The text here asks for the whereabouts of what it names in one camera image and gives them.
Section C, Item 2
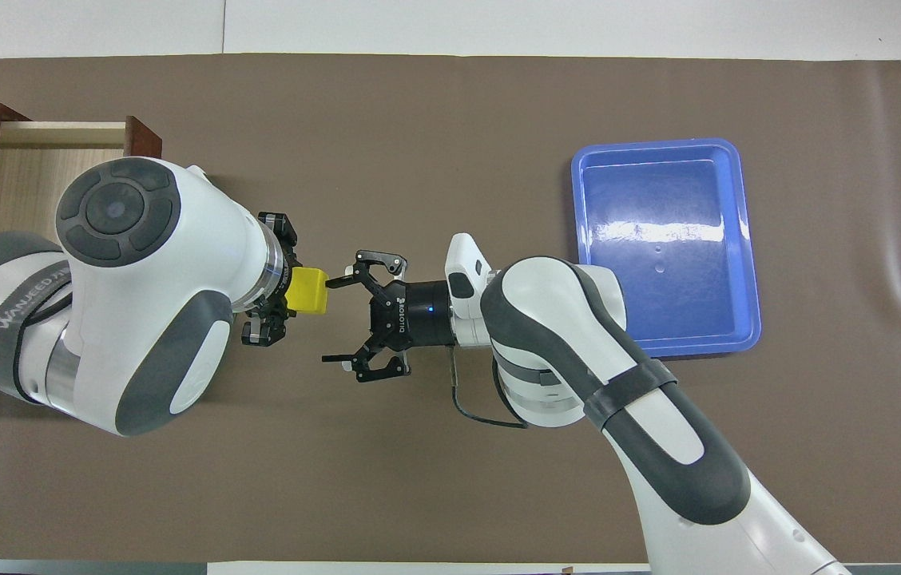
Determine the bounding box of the yellow cube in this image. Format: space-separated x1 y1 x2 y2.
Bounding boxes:
284 266 331 317

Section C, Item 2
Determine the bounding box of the blue plastic tray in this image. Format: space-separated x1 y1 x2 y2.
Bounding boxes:
570 138 763 358

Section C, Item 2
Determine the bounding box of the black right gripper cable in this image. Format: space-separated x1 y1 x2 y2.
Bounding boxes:
449 349 529 430

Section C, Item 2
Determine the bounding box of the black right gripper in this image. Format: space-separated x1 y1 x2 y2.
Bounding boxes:
321 249 458 383

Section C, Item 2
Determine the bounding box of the brown table mat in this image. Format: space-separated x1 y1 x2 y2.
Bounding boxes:
0 54 901 564

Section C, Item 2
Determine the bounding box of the wooden drawer with white handle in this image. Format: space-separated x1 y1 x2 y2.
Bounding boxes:
0 116 165 242

